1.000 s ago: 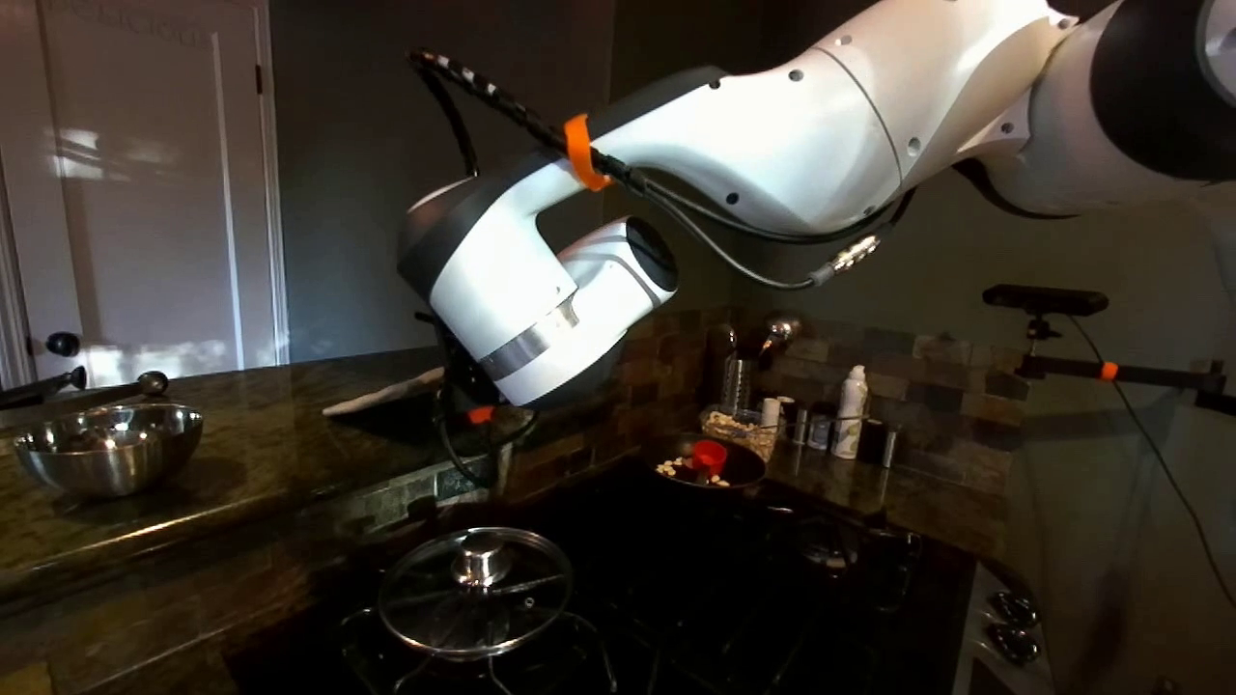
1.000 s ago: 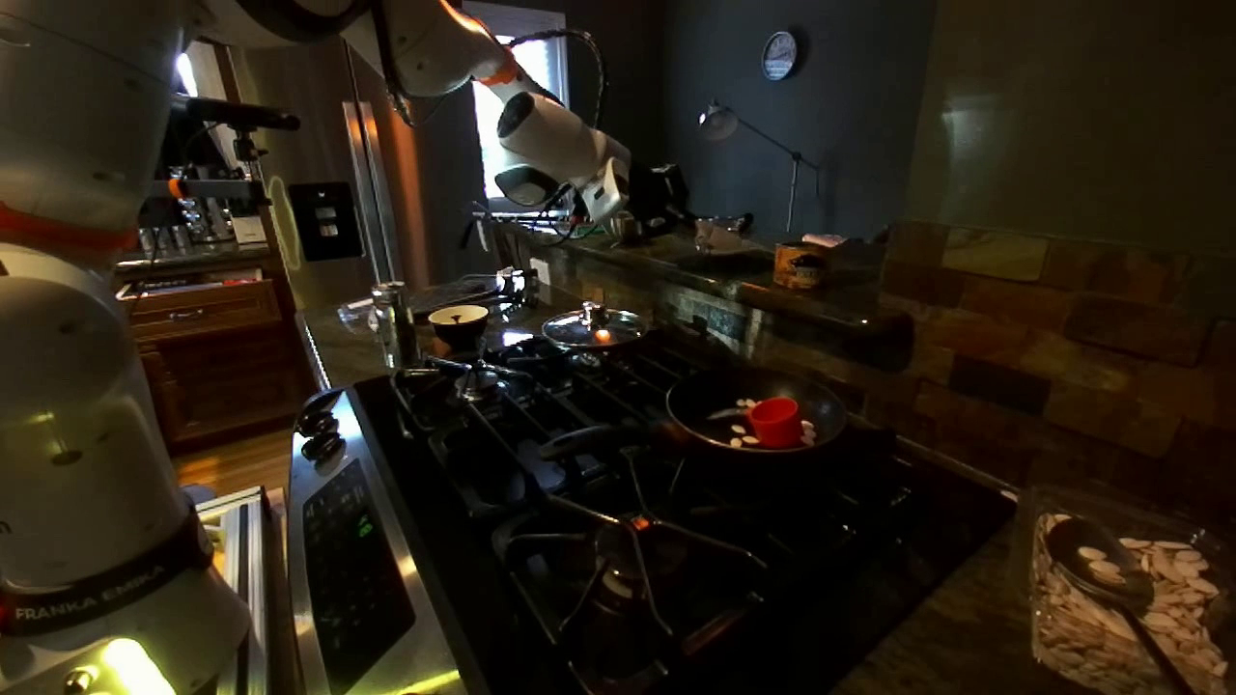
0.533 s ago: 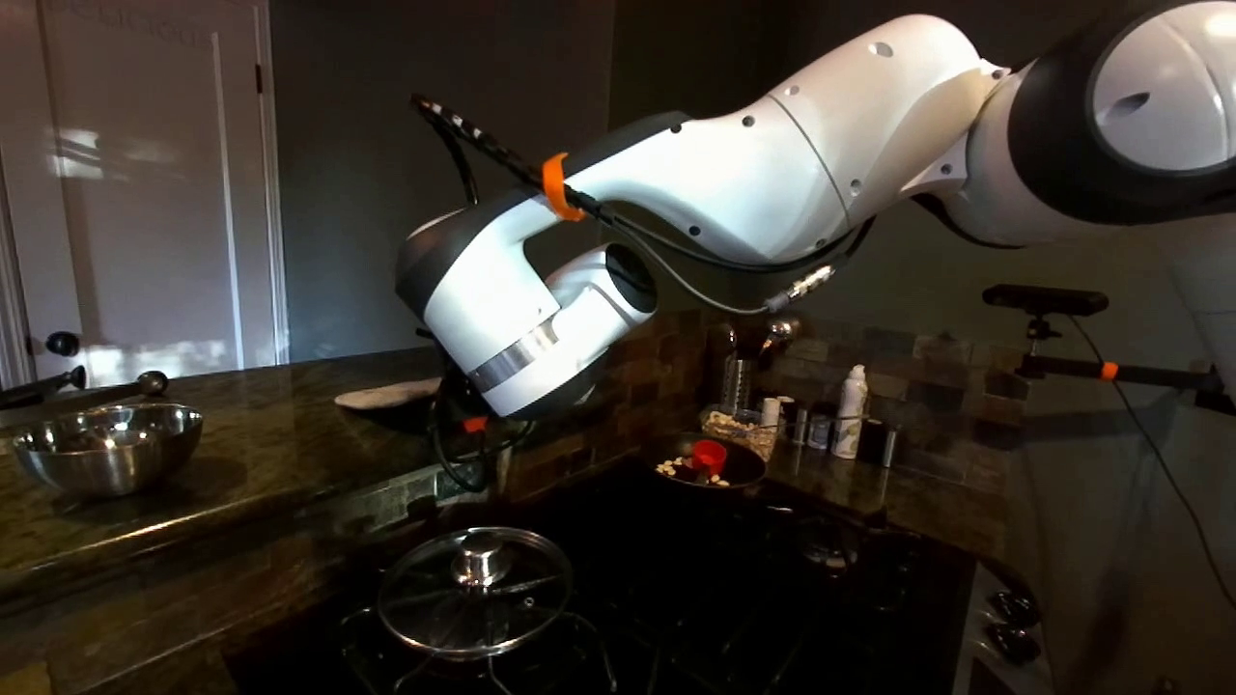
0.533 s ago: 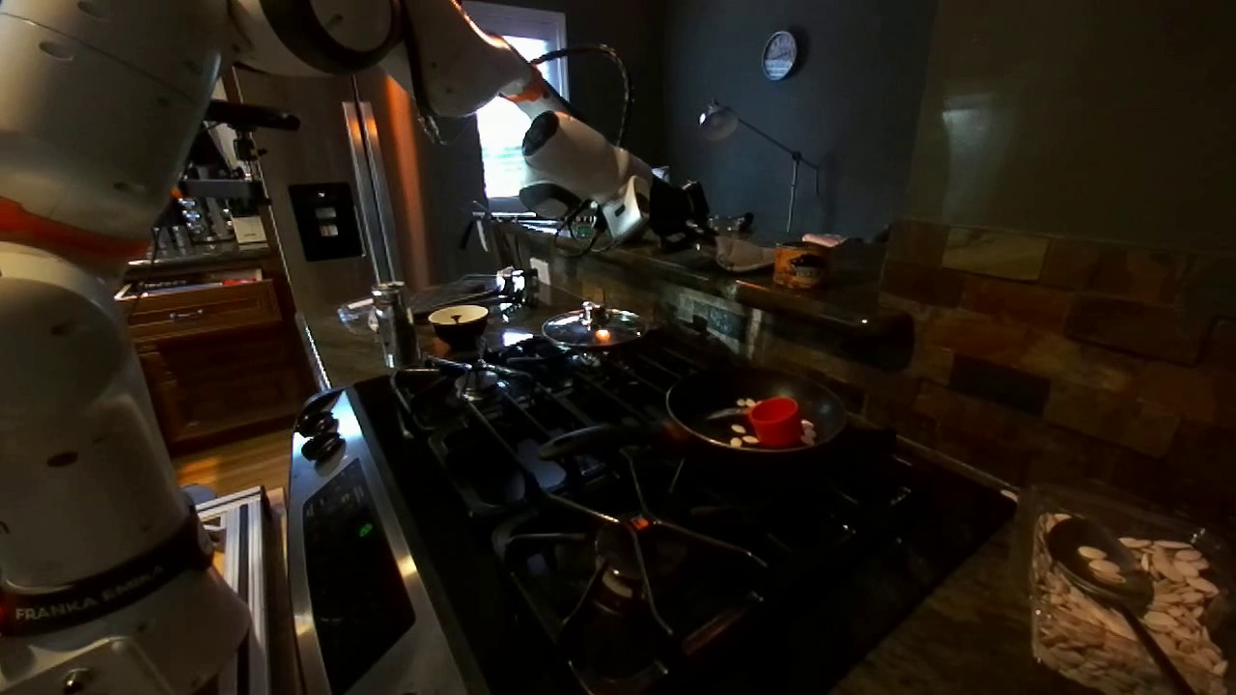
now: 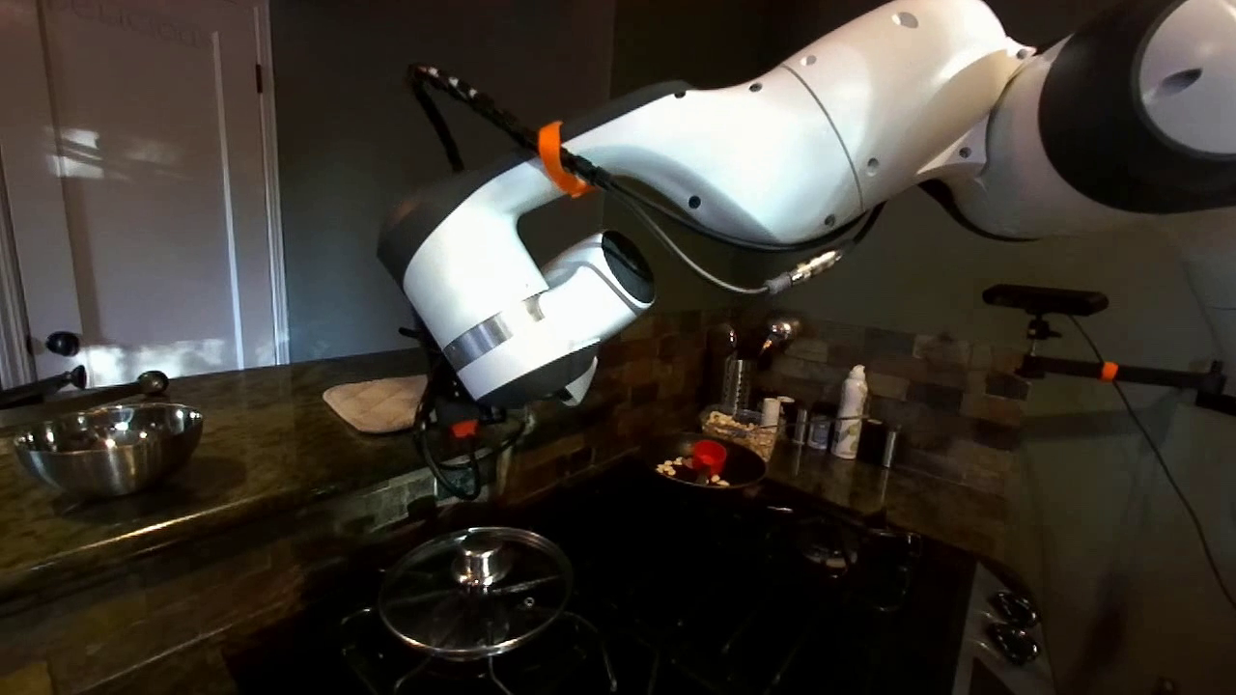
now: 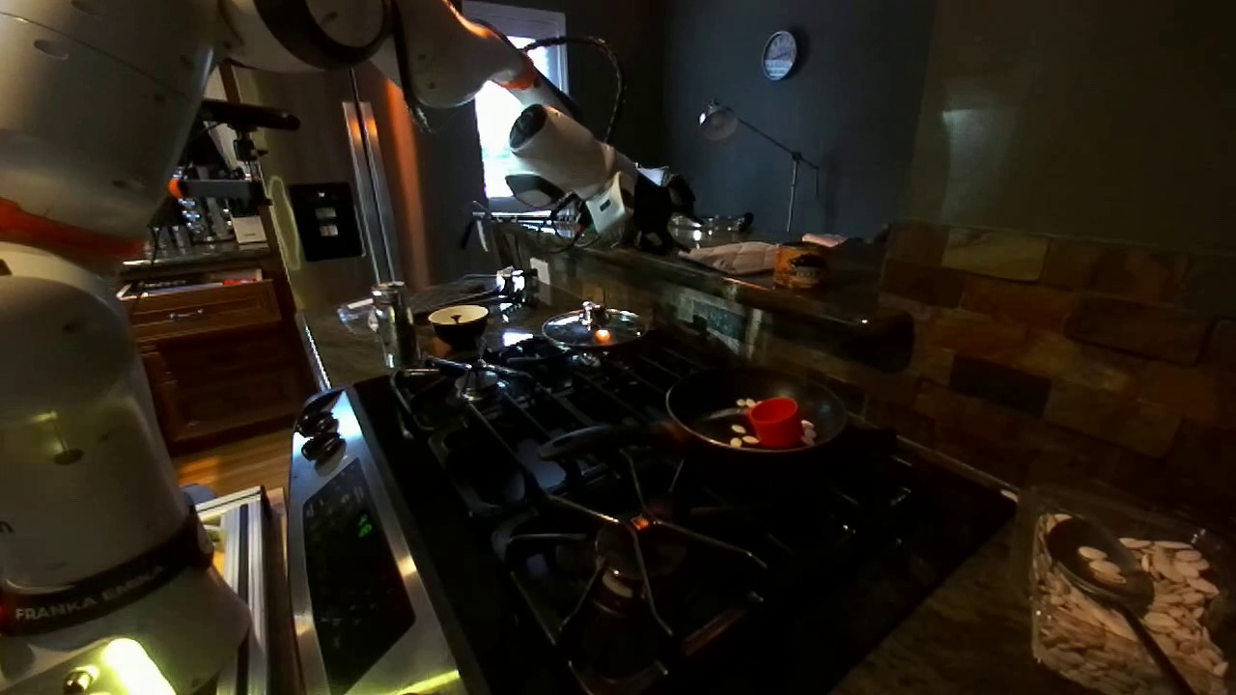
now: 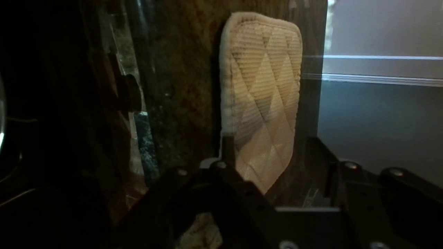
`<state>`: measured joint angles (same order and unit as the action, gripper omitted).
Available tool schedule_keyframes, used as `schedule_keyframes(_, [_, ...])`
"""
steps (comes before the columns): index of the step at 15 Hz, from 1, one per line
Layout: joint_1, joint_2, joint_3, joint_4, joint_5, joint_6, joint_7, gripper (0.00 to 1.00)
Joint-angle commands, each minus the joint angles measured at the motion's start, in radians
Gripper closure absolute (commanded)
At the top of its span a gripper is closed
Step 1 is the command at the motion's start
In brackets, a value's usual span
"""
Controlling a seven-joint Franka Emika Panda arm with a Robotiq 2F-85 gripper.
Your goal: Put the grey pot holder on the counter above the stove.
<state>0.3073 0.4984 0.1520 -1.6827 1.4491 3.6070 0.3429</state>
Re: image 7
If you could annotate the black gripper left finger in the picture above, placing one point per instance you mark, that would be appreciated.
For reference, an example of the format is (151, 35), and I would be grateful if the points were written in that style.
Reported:
(222, 203)

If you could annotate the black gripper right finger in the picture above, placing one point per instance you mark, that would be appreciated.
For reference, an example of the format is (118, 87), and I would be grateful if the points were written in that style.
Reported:
(392, 208)

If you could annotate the grey quilted pot holder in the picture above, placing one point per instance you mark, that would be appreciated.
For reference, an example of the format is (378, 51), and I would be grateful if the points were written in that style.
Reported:
(263, 92)

